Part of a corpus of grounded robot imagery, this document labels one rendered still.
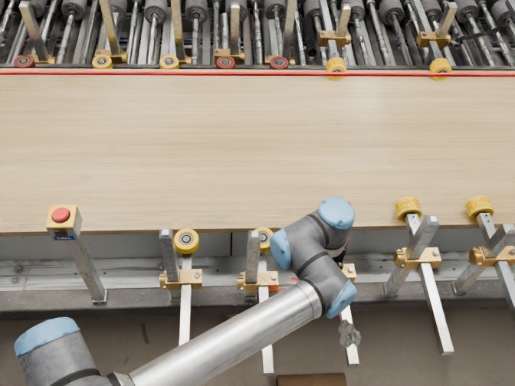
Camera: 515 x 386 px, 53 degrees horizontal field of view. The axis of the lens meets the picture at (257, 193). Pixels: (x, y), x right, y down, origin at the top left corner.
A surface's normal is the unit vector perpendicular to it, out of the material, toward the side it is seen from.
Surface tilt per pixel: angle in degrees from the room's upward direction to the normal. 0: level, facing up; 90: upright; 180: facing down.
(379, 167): 0
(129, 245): 90
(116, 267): 0
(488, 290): 0
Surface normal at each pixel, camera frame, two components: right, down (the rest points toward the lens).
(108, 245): 0.05, 0.81
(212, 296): 0.05, -0.58
